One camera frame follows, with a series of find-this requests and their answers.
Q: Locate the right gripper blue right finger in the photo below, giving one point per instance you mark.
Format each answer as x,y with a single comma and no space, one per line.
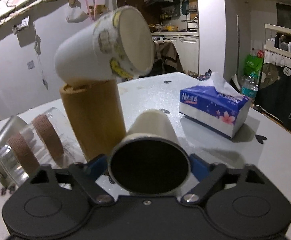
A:
199,167

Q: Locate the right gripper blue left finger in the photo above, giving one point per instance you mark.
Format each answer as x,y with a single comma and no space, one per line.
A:
97,165

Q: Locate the cream steel-lined cup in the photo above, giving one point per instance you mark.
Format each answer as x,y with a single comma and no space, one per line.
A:
149,160

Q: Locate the brown cylindrical container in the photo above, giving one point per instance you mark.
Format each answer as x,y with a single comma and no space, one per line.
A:
95,114

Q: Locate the blue tissue box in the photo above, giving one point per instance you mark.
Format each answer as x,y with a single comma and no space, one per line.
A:
215,104

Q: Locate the plastic water bottle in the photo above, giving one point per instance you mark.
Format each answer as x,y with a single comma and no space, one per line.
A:
250,86

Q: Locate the brown draped chair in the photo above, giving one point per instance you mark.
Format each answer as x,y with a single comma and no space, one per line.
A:
166,58

